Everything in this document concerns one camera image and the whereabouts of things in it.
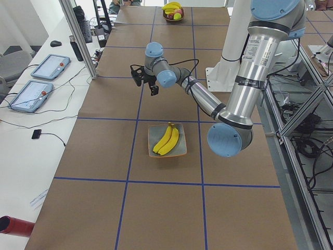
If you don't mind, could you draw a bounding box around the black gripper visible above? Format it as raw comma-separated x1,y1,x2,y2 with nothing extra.
143,73,159,96

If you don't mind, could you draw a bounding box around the yellow banana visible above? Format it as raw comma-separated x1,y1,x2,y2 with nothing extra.
152,122,172,154
158,126,179,156
162,2,182,11

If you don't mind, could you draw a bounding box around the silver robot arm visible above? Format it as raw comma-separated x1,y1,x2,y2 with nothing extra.
144,1,306,157

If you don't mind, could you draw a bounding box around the blue square plate orange rim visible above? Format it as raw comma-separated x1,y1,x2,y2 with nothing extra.
148,123,187,158

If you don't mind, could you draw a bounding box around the woven wicker fruit basket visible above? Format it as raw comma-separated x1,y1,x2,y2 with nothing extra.
162,8,184,22

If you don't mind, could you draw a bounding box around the black keyboard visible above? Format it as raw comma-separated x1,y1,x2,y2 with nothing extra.
78,20,93,43

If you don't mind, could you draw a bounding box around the black bottle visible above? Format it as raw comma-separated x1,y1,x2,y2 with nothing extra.
69,35,83,61

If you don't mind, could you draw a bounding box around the upper teach pendant tablet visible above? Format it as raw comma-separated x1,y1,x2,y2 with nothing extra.
30,54,71,80

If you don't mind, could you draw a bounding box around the teach pendant tablet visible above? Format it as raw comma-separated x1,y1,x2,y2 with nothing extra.
8,80,54,113
30,54,71,80

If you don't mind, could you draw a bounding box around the black computer mouse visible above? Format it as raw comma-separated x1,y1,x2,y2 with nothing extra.
50,40,62,47

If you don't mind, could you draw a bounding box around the lower teach pendant tablet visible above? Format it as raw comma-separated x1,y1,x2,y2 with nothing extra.
8,80,54,113

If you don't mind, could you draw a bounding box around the small black puck device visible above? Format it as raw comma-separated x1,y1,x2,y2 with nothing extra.
31,129,42,140

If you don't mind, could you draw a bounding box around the red cylinder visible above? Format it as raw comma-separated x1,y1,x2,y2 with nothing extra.
1,216,35,238

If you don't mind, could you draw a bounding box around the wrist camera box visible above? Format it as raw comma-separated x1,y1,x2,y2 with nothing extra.
130,64,145,86

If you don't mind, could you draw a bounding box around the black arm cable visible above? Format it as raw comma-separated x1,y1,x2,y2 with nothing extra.
130,58,224,118

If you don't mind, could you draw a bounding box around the aluminium frame post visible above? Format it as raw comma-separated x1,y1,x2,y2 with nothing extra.
59,0,98,80

